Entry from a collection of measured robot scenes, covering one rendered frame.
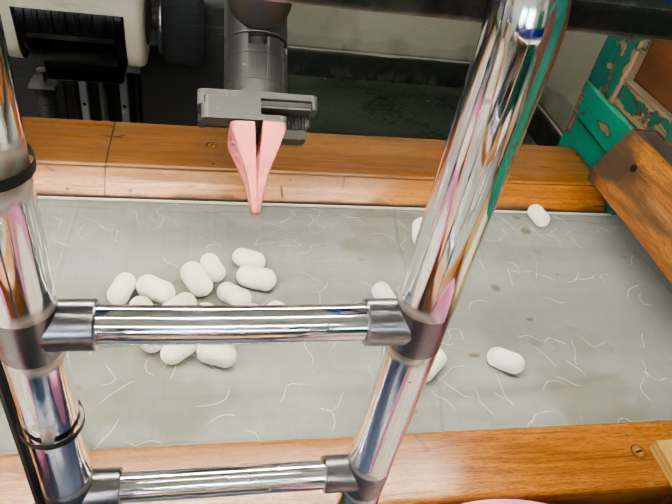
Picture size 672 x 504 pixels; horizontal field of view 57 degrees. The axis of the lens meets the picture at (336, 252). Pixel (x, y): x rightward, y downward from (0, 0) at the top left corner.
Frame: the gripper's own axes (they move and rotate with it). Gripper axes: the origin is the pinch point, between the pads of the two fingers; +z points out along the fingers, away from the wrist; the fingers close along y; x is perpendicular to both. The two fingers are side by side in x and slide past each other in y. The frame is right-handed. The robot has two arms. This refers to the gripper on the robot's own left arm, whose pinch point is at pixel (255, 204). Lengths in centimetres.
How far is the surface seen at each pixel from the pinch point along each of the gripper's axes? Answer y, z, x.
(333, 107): 45, -76, 175
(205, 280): -4.2, 6.6, 1.1
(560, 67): 126, -86, 146
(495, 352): 20.2, 13.1, -4.1
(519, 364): 22.0, 14.1, -4.9
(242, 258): -0.9, 4.3, 3.8
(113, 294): -11.7, 7.8, 0.5
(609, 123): 44.3, -13.8, 11.1
